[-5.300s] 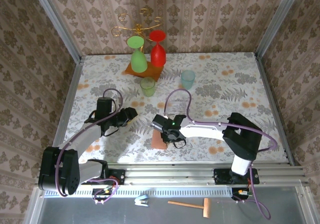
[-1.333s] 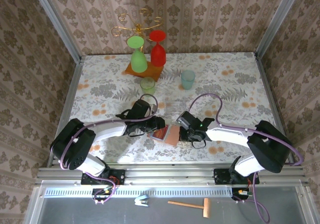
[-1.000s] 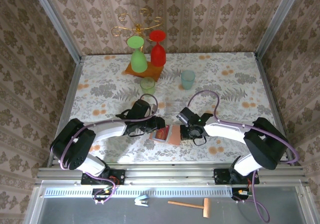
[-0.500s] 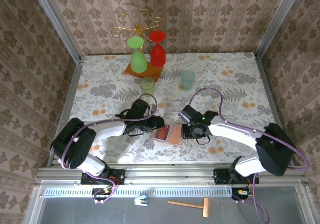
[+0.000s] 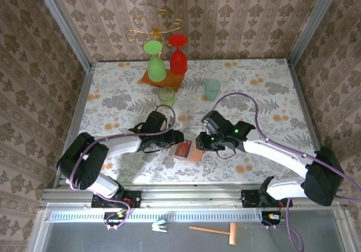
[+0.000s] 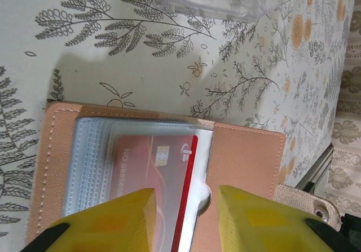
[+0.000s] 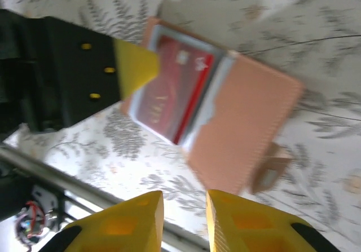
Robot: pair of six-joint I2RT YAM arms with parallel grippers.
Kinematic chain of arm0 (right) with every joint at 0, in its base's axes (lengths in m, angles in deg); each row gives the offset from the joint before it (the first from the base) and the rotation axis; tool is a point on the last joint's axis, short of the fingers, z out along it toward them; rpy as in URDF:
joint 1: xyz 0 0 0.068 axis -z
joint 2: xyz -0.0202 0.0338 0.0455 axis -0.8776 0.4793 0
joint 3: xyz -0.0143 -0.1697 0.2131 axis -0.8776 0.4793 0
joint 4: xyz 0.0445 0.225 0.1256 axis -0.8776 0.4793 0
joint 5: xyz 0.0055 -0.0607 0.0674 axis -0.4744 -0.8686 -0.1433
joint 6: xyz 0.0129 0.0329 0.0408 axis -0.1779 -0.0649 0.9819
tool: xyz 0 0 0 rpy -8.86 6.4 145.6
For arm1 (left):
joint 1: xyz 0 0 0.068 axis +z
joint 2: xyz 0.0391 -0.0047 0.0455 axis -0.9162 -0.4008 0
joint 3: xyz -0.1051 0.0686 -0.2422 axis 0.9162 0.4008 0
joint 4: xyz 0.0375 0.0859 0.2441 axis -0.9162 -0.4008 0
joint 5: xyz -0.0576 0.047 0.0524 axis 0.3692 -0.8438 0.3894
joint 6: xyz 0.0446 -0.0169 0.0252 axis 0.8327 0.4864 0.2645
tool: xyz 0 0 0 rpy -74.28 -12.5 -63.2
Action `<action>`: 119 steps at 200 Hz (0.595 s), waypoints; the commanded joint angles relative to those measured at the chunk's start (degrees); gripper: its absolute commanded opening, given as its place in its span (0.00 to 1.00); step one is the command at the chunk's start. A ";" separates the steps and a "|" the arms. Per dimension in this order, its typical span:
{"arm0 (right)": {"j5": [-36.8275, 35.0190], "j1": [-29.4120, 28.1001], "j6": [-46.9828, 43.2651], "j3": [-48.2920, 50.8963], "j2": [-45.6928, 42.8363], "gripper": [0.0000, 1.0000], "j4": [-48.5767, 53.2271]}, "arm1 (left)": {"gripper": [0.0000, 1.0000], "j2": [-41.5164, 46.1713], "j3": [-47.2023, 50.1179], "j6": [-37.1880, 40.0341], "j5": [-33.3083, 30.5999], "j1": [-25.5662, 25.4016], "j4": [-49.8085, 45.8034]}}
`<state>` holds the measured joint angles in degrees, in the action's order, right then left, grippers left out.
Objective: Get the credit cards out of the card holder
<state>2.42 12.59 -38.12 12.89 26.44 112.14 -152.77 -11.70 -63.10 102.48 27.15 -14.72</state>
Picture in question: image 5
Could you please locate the tan leather card holder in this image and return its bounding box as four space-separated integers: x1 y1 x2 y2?
170 139 206 163

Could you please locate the green plastic cup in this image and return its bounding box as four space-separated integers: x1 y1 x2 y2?
157 86 176 108

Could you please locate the blue plastic cup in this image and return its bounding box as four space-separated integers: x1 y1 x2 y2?
204 78 221 102

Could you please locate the green wine glass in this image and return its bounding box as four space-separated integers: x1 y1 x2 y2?
143 39 167 82

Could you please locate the floral tablecloth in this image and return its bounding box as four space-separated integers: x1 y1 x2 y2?
56 58 329 184

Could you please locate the blue stapler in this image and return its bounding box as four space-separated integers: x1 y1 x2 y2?
151 219 169 233

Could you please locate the red wine glass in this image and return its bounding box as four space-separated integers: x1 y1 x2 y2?
168 33 188 76

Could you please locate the wooden mallet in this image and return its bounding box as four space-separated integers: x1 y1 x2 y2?
188 222 238 246

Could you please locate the grey metal shelf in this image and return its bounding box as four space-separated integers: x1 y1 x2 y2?
27 206 358 252

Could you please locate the black right gripper wire loop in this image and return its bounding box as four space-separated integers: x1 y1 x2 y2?
215 146 237 159

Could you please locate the black gripper wire loop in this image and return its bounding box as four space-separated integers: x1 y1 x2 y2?
215 146 237 159
128 121 155 154

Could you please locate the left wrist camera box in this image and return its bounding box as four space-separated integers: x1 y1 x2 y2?
143 110 168 134

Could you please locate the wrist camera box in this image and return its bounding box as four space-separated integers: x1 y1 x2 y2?
201 110 227 136
143 110 168 134

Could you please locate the black left gripper wire loop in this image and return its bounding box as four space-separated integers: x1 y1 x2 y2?
128 121 155 154

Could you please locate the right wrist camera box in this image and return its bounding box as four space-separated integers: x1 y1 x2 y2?
201 110 227 136

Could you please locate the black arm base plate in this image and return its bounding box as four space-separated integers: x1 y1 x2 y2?
241 189 293 208
91 191 142 209

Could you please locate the gold wire glass rack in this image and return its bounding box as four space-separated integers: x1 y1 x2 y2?
126 8 186 92

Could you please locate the white slotted cable duct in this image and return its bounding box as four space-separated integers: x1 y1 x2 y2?
50 211 262 223

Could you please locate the aluminium side rail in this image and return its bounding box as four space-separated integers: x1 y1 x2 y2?
52 63 95 189
287 60 325 151

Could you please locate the black connector with wires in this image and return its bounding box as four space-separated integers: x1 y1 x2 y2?
103 211 132 231
261 211 286 229

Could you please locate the aluminium frame post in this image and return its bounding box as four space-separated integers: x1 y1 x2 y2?
31 0 94 72
287 0 345 67

